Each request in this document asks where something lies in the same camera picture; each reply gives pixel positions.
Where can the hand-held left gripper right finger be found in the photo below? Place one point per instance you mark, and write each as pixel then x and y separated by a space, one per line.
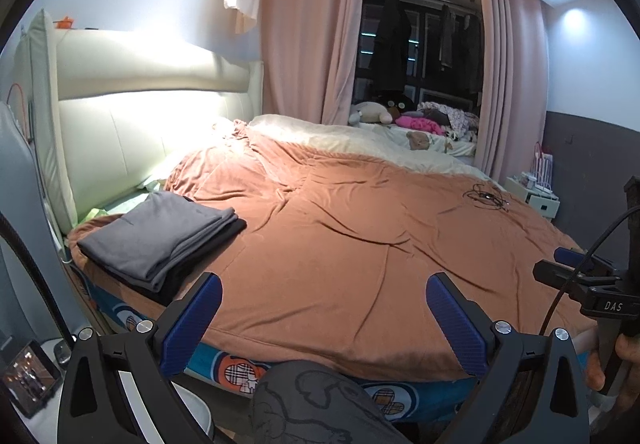
pixel 455 324

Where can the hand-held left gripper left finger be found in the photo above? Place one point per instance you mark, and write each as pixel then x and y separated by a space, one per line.
pixel 192 324

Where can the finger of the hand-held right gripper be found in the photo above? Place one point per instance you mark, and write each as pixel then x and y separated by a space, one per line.
pixel 555 274
pixel 575 258

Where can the grey t-shirt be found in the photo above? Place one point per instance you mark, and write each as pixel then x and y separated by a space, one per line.
pixel 150 234

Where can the floral clothes pile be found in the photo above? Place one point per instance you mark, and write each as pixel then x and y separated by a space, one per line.
pixel 455 119

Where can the person's right hand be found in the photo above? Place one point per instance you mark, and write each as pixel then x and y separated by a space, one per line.
pixel 597 364

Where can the blue cartoon bedsheet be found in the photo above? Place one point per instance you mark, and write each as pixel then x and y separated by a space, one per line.
pixel 235 369

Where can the white nightstand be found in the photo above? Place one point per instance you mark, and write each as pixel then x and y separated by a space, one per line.
pixel 542 204

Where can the black folded garment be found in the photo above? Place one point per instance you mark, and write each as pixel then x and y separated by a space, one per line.
pixel 200 259

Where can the orange blanket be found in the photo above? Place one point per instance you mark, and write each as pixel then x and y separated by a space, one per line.
pixel 350 249

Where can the black framed tablet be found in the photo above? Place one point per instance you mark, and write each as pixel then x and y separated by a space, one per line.
pixel 32 376

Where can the brown teddy bear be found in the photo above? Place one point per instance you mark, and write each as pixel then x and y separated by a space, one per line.
pixel 419 140

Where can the pink curtain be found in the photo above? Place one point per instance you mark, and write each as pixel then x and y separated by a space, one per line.
pixel 300 49
pixel 510 74

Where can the pink cloth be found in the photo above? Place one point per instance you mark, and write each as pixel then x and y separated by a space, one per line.
pixel 420 124

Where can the cream padded headboard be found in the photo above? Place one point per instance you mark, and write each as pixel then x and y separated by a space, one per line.
pixel 125 124

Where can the black penguin plush toy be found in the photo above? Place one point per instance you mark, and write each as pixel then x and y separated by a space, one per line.
pixel 400 106

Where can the white plush toy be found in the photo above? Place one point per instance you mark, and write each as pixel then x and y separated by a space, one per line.
pixel 370 113

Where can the cream duvet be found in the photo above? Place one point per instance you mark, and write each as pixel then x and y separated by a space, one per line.
pixel 325 136

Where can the hanging dark garment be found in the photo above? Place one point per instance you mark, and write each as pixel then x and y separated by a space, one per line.
pixel 447 36
pixel 470 54

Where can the dark window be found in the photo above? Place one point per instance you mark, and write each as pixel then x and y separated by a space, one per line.
pixel 430 34

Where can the hanging dark coat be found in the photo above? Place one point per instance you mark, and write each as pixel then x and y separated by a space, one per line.
pixel 392 44

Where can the small orange object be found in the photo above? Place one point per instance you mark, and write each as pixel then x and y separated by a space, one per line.
pixel 65 23

